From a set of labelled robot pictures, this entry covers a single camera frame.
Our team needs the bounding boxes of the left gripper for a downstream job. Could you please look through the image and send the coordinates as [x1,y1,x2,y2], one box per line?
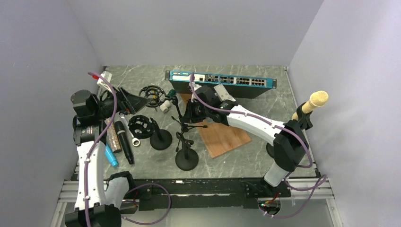
[94,86,151,120]

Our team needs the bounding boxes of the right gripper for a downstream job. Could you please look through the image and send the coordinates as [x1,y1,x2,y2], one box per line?
[183,98,211,123]

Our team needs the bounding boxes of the shock mount desk stand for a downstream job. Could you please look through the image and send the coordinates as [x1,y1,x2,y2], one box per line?
[128,115,173,150]

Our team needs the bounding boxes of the black handheld microphone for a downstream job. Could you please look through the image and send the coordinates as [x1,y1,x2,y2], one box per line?
[114,121,134,165]

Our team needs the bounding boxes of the silver mesh glitter microphone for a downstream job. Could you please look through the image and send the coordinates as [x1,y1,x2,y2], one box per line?
[105,118,122,153]

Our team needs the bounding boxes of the clip desk mic stand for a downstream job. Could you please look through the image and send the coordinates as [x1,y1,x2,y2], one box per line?
[175,132,199,171]

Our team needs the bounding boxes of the blue foam microphone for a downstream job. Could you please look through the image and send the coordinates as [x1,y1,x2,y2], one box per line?
[105,144,119,167]

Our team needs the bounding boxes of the tripod shock mount stand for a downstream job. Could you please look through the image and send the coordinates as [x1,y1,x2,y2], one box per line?
[139,85,208,134]

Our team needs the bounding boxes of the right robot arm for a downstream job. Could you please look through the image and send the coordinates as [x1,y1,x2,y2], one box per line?
[183,82,313,196]

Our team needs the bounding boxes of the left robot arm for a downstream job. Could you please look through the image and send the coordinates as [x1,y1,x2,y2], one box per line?
[65,87,150,227]

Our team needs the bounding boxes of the right clip mic stand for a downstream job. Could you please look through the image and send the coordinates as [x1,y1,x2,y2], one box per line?
[266,102,314,159]

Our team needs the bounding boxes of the yellow foam microphone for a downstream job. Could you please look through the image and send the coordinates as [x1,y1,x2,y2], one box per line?
[300,90,329,114]

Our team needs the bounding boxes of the wooden board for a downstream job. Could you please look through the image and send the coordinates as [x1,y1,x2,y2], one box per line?
[180,93,252,159]

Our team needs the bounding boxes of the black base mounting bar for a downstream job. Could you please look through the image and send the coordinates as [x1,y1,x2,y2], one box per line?
[125,177,292,211]

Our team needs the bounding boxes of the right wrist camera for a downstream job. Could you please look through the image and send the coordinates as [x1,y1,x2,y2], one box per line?
[190,82,202,102]

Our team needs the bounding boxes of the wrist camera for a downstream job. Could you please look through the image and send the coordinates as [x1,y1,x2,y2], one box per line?
[88,71,112,92]
[190,82,202,102]

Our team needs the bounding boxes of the white hinged bracket fixture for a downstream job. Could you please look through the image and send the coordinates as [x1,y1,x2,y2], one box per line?
[214,84,236,102]

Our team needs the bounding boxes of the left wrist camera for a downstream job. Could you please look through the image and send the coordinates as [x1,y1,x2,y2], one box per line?
[88,71,112,92]

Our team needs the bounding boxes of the blue network switch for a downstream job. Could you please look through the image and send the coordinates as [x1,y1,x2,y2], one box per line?
[165,70,277,99]

